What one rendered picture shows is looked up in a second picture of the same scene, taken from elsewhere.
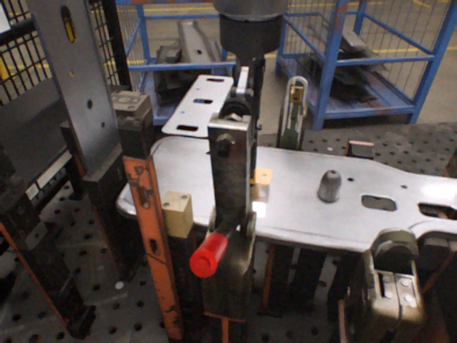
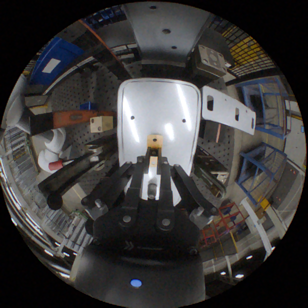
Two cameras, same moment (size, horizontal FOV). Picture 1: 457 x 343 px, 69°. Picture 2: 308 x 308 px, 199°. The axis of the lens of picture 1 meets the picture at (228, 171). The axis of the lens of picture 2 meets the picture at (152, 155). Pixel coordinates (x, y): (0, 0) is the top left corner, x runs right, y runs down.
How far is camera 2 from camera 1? 0.46 m
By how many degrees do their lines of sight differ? 60
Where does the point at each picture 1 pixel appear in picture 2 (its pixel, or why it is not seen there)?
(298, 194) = (150, 176)
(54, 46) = not seen: outside the picture
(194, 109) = (229, 108)
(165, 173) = (156, 96)
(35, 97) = not seen: hidden behind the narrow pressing
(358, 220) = not seen: hidden behind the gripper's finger
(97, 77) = (192, 25)
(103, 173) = (149, 63)
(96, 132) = (163, 46)
